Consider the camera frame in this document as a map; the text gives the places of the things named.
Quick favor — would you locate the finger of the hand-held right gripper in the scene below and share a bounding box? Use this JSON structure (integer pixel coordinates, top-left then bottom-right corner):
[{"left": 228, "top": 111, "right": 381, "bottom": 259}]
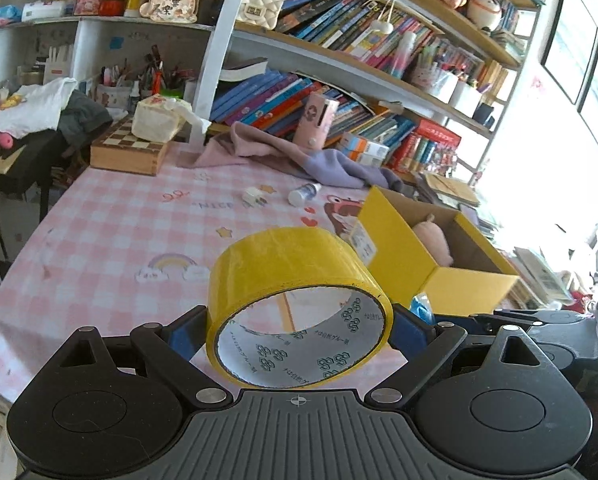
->
[{"left": 471, "top": 309, "right": 546, "bottom": 331}]

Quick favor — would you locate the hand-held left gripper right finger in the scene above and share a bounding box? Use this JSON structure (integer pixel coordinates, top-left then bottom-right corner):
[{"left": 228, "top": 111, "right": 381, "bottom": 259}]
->
[{"left": 366, "top": 304, "right": 550, "bottom": 408}]

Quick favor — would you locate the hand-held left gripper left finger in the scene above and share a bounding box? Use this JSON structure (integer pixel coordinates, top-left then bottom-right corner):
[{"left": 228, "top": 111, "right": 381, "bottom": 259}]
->
[{"left": 54, "top": 304, "right": 232, "bottom": 408}]

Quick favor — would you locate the light blue plastic wrapper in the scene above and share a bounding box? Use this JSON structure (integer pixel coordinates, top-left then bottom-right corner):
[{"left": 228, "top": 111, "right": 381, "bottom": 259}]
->
[{"left": 409, "top": 294, "right": 436, "bottom": 322}]

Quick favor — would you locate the yellow cardboard box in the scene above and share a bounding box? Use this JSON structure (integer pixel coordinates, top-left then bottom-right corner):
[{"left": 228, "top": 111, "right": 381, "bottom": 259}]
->
[{"left": 349, "top": 185, "right": 522, "bottom": 318}]

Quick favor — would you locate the pink plush toy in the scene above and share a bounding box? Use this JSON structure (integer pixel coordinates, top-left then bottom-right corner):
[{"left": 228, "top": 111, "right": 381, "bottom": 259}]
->
[{"left": 411, "top": 214, "right": 454, "bottom": 267}]

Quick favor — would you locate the yellow tape roll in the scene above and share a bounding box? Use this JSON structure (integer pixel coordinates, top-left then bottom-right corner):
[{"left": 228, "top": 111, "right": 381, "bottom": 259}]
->
[{"left": 206, "top": 226, "right": 394, "bottom": 390}]

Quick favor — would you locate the white charger plug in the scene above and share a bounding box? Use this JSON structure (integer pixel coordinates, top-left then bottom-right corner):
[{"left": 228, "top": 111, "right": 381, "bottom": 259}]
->
[{"left": 242, "top": 186, "right": 270, "bottom": 208}]

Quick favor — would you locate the stack of papers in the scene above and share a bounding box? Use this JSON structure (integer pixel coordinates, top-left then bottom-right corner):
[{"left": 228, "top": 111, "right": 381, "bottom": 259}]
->
[{"left": 479, "top": 205, "right": 580, "bottom": 311}]

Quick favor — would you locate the pink checked tablecloth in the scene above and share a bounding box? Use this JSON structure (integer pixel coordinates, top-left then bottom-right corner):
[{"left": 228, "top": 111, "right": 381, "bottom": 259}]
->
[{"left": 0, "top": 142, "right": 480, "bottom": 406}]

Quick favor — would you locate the brown kraft notebook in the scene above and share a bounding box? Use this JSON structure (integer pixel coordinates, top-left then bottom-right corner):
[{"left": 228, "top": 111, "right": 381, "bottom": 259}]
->
[{"left": 419, "top": 172, "right": 480, "bottom": 208}]

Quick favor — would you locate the small white-capped bottle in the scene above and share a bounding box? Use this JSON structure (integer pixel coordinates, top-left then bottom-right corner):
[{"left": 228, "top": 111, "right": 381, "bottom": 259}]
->
[{"left": 287, "top": 181, "right": 323, "bottom": 207}]

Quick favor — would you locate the purple cloth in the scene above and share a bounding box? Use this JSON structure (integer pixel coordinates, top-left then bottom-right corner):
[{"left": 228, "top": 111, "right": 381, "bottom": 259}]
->
[{"left": 284, "top": 147, "right": 404, "bottom": 196}]

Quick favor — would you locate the orange and white carton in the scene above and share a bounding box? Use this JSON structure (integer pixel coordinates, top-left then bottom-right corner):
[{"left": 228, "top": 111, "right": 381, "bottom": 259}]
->
[
  {"left": 348, "top": 132, "right": 390, "bottom": 160},
  {"left": 336, "top": 142, "right": 386, "bottom": 167}
]

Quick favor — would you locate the red boxed book set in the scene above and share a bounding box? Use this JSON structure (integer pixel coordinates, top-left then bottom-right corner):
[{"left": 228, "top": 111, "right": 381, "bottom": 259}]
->
[{"left": 386, "top": 119, "right": 462, "bottom": 173}]

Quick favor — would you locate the wooden chessboard box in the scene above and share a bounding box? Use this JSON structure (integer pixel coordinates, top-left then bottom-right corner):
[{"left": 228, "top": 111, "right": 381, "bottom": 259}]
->
[{"left": 90, "top": 115, "right": 172, "bottom": 177}]

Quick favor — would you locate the pink cloth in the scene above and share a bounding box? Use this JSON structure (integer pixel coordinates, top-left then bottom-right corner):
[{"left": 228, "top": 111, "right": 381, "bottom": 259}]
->
[{"left": 176, "top": 121, "right": 310, "bottom": 173}]

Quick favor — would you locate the dark cup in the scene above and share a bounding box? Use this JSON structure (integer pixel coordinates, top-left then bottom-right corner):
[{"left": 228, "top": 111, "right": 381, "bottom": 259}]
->
[{"left": 474, "top": 102, "right": 498, "bottom": 129}]

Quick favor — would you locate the cream tissue box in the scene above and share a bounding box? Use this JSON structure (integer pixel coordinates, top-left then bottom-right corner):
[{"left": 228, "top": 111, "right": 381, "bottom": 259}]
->
[{"left": 131, "top": 95, "right": 212, "bottom": 143}]

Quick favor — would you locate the white pen box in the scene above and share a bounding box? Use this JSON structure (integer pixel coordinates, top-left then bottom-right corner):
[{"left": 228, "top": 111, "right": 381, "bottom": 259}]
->
[{"left": 449, "top": 80, "right": 486, "bottom": 117}]

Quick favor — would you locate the pink handheld device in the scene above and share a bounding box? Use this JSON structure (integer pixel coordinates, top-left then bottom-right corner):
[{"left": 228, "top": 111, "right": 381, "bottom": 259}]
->
[{"left": 293, "top": 92, "right": 340, "bottom": 150}]

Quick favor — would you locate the dark grey garment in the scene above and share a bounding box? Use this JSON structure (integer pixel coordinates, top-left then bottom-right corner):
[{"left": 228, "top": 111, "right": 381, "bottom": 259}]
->
[{"left": 59, "top": 92, "right": 114, "bottom": 150}]

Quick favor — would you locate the black stool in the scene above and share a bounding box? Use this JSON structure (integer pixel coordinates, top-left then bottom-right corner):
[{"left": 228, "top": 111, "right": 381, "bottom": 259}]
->
[{"left": 0, "top": 130, "right": 66, "bottom": 221}]

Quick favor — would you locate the clear cup of pens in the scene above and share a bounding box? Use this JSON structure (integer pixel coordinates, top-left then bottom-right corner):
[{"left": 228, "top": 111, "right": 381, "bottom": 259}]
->
[{"left": 409, "top": 44, "right": 460, "bottom": 104}]

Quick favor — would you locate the row of colourful books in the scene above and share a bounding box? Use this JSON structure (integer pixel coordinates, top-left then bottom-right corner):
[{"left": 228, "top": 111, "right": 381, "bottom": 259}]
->
[{"left": 211, "top": 72, "right": 417, "bottom": 161}]

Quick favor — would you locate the holder of brushes and pens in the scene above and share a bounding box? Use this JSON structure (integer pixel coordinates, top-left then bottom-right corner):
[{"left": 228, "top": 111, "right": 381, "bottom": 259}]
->
[{"left": 96, "top": 45, "right": 200, "bottom": 112}]

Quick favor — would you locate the white printed t-shirt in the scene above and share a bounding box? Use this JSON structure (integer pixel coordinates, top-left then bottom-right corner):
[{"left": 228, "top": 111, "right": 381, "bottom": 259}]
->
[{"left": 0, "top": 77, "right": 80, "bottom": 138}]

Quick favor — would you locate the pastel gradient bottle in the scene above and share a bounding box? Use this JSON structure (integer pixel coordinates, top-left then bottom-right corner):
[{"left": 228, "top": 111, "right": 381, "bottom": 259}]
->
[{"left": 389, "top": 30, "right": 420, "bottom": 79}]

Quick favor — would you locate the white bunny-ear holder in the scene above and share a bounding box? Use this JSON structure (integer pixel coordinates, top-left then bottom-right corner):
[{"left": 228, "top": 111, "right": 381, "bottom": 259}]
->
[{"left": 43, "top": 45, "right": 76, "bottom": 86}]

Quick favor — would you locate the white bookshelf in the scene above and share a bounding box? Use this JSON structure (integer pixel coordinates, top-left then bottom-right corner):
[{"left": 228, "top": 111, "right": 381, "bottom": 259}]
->
[{"left": 0, "top": 0, "right": 552, "bottom": 186}]

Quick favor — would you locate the panda plush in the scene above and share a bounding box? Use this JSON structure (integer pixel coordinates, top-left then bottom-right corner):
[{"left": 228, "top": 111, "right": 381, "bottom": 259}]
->
[{"left": 466, "top": 0, "right": 503, "bottom": 34}]

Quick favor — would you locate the row of tall shelf books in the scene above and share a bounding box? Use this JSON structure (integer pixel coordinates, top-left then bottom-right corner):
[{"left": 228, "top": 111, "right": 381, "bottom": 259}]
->
[{"left": 279, "top": 0, "right": 522, "bottom": 71}]

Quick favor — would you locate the white quilted handbag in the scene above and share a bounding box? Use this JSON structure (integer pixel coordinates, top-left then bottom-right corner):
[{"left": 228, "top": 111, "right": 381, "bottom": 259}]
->
[{"left": 236, "top": 0, "right": 284, "bottom": 31}]

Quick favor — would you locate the white tissue pack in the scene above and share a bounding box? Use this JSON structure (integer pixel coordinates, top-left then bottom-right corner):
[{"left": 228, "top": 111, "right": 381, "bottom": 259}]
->
[{"left": 21, "top": 0, "right": 68, "bottom": 23}]

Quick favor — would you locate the white upright post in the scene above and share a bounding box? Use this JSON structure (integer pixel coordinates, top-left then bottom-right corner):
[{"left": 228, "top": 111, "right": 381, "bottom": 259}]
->
[{"left": 191, "top": 0, "right": 257, "bottom": 153}]

